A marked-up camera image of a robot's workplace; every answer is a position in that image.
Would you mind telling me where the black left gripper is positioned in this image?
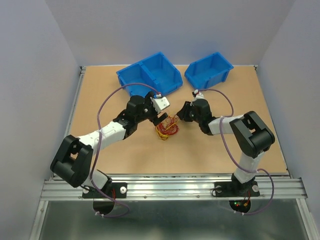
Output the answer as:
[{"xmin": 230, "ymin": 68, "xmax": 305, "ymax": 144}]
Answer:
[{"xmin": 135, "ymin": 91, "xmax": 168, "ymax": 126}]

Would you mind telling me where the red thin wire bundle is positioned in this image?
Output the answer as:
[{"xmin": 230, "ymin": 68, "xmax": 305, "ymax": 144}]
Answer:
[{"xmin": 155, "ymin": 114, "xmax": 180, "ymax": 141}]

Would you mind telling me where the yellow thin wire bundle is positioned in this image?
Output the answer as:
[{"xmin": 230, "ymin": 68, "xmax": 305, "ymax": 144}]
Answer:
[{"xmin": 155, "ymin": 115, "xmax": 179, "ymax": 141}]

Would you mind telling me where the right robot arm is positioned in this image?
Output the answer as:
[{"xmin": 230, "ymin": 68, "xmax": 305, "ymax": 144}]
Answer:
[{"xmin": 177, "ymin": 99, "xmax": 275, "ymax": 197}]

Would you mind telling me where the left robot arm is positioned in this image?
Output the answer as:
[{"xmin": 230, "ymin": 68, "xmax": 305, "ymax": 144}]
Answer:
[{"xmin": 50, "ymin": 91, "xmax": 170, "ymax": 199}]

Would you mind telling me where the blue bin middle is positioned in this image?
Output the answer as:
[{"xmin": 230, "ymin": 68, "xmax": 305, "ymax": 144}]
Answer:
[{"xmin": 138, "ymin": 52, "xmax": 183, "ymax": 96}]

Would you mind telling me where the blue bin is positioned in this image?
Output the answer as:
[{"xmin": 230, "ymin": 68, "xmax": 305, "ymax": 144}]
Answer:
[
  {"xmin": 138, "ymin": 52, "xmax": 183, "ymax": 96},
  {"xmin": 184, "ymin": 52, "xmax": 234, "ymax": 90}
]

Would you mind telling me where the blue bin right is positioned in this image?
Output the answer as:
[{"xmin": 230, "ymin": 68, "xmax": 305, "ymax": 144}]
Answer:
[{"xmin": 184, "ymin": 52, "xmax": 234, "ymax": 90}]

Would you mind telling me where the metal sheet front panel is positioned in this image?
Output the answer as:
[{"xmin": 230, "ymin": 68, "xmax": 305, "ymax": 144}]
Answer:
[{"xmin": 30, "ymin": 199, "xmax": 320, "ymax": 240}]

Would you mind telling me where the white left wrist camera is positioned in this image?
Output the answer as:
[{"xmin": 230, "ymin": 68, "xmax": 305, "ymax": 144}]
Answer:
[{"xmin": 151, "ymin": 94, "xmax": 170, "ymax": 114}]

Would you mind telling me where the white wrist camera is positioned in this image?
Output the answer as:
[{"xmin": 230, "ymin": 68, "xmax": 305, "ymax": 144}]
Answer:
[
  {"xmin": 192, "ymin": 89, "xmax": 205, "ymax": 102},
  {"xmin": 151, "ymin": 94, "xmax": 170, "ymax": 114}
]

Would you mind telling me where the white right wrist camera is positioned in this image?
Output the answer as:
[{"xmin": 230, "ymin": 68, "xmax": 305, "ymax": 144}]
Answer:
[{"xmin": 192, "ymin": 89, "xmax": 205, "ymax": 102}]

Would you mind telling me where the aluminium front rail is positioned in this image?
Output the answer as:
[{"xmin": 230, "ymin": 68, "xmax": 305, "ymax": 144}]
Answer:
[{"xmin": 40, "ymin": 174, "xmax": 308, "ymax": 202}]

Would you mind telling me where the aluminium rail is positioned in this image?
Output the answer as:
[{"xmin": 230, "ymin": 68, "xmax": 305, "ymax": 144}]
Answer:
[
  {"xmin": 51, "ymin": 65, "xmax": 87, "ymax": 181},
  {"xmin": 40, "ymin": 174, "xmax": 308, "ymax": 202}
]

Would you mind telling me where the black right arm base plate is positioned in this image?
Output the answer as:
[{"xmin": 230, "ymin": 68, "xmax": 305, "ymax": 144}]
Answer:
[{"xmin": 211, "ymin": 181, "xmax": 261, "ymax": 198}]

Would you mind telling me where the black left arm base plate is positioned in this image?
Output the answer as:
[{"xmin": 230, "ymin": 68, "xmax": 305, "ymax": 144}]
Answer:
[{"xmin": 82, "ymin": 182, "xmax": 128, "ymax": 199}]

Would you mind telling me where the aluminium left side rail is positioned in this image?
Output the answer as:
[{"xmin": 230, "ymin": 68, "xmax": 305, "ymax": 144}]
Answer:
[{"xmin": 51, "ymin": 65, "xmax": 87, "ymax": 181}]

